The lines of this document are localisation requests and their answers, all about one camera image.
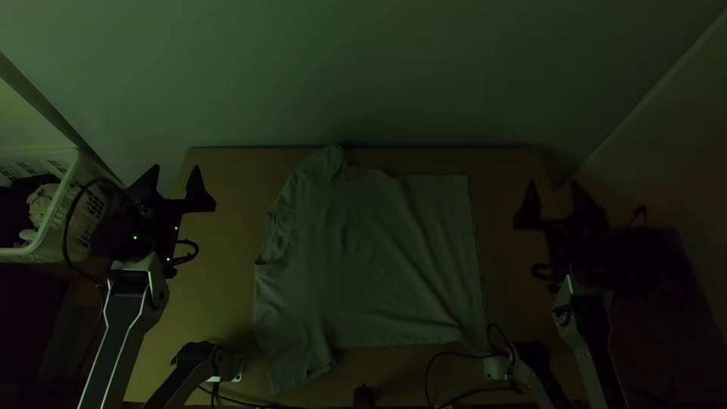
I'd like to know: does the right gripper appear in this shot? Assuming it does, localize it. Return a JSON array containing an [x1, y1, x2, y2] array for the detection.
[[512, 178, 610, 278]]

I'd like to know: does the white laundry basket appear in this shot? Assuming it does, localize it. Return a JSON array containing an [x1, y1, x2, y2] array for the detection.
[[0, 147, 110, 266]]

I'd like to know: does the black cable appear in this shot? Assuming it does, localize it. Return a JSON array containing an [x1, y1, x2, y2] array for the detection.
[[529, 261, 562, 283], [167, 238, 201, 268], [423, 322, 516, 409], [61, 177, 117, 283], [195, 382, 296, 409]]

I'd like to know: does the grey t-shirt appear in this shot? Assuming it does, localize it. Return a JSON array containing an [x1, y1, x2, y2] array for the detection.
[[251, 142, 493, 395]]

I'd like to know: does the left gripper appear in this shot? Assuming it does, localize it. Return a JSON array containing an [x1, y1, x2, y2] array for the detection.
[[124, 164, 217, 266]]

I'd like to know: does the heap of clothes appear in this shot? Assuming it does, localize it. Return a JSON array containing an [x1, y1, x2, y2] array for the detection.
[[0, 173, 64, 248]]

